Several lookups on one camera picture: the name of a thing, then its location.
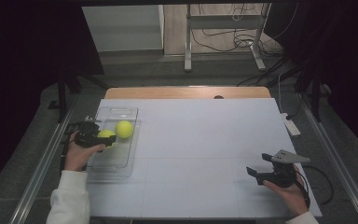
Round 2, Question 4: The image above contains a white cabinet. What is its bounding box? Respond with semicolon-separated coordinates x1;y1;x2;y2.
80;4;165;53

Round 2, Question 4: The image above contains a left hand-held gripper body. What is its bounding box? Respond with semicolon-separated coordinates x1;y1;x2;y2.
66;115;103;149

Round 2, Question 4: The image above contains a left hand-held gripper black cable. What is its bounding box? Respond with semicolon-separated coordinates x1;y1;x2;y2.
60;122;77;172

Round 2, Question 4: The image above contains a black metal stand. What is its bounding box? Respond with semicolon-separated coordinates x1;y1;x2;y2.
47;66;110;124
266;55;332;123

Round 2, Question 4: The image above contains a grey metal desk frame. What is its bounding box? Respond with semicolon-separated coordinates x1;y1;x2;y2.
184;3;272;74

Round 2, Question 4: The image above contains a white table board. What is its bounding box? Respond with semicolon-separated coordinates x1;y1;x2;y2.
85;98;324;219

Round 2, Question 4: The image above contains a person's left hand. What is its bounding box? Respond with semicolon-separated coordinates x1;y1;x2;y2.
62;132;107;173

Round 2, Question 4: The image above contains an aluminium floor rail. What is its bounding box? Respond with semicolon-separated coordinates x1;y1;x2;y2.
8;104;77;224
297;92;358;224

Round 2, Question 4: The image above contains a white power strip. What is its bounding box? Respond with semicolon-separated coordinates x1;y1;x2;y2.
280;112;302;137

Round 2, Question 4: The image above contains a wooden table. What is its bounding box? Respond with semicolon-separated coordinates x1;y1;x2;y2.
104;86;272;100

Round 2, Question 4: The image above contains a right hand-held gripper black cable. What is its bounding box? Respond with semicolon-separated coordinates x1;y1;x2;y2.
296;164;336;209

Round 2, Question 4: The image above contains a person's right hand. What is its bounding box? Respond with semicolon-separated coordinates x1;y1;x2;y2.
262;165;311;217

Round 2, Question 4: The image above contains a black power strip cable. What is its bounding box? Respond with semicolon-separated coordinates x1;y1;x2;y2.
285;100;304;121

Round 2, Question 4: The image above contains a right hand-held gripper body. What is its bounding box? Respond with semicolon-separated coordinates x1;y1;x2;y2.
255;148;311;189

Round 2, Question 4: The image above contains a dark curtain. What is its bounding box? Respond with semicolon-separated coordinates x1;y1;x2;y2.
264;0;358;161
0;0;105;201

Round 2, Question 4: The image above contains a clear plastic box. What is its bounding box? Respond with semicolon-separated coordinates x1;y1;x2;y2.
86;105;142;180

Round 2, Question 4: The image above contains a hand-held gripper black cable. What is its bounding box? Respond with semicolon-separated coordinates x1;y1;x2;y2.
60;122;77;172
296;164;336;209

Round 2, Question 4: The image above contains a yellow tennis ball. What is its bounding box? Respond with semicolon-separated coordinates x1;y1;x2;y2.
96;129;119;149
115;119;135;140

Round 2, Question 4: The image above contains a tangle of black floor cables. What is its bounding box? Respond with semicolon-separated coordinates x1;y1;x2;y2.
190;3;300;58

